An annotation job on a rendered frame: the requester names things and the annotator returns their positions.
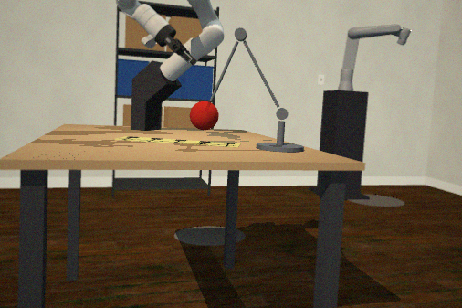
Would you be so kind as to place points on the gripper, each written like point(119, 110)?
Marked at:
point(165, 35)

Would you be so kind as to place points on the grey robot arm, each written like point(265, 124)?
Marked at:
point(346, 69)

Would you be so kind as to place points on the large cardboard box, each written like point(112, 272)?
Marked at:
point(184, 29)
point(135, 38)

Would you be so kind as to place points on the blue box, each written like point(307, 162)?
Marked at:
point(124, 80)

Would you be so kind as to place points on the pale yellow strip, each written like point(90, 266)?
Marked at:
point(216, 144)

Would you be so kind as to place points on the pale wooden table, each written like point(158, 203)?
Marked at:
point(90, 152)

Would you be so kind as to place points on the black shelf unit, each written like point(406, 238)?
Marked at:
point(162, 184)

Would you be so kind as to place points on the black stand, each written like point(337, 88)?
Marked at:
point(343, 123)

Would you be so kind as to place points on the grey round floor disc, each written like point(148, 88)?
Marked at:
point(382, 201)
point(202, 237)

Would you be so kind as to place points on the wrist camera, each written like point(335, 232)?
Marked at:
point(148, 41)

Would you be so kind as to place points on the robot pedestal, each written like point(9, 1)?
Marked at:
point(148, 98)

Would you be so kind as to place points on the white wall socket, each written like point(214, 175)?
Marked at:
point(321, 79)

